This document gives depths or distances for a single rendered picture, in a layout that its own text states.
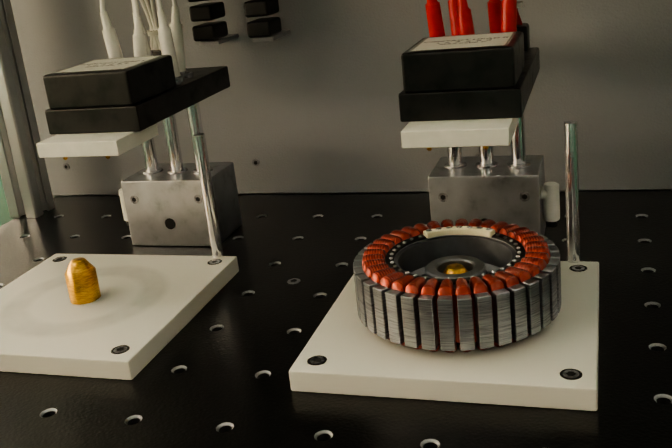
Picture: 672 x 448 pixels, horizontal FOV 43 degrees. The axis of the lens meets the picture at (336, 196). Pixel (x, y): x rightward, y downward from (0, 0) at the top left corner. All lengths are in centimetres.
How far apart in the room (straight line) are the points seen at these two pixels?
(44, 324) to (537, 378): 30
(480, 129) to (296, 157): 31
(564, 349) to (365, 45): 35
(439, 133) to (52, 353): 25
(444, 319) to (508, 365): 4
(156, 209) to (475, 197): 25
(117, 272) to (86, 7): 29
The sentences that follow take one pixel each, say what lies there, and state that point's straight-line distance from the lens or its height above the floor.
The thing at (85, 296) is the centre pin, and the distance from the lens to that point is 56.
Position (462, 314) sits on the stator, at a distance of 42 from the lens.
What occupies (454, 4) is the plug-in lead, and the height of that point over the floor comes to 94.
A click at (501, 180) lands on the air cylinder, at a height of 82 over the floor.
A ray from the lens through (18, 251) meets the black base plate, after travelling 73.
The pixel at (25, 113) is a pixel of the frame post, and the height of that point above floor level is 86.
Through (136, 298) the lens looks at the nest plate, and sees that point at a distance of 55.
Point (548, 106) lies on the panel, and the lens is 69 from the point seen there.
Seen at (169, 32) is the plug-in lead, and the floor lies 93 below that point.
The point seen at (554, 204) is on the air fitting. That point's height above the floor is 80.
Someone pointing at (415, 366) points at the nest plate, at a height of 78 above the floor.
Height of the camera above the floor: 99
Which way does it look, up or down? 17 degrees down
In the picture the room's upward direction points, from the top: 6 degrees counter-clockwise
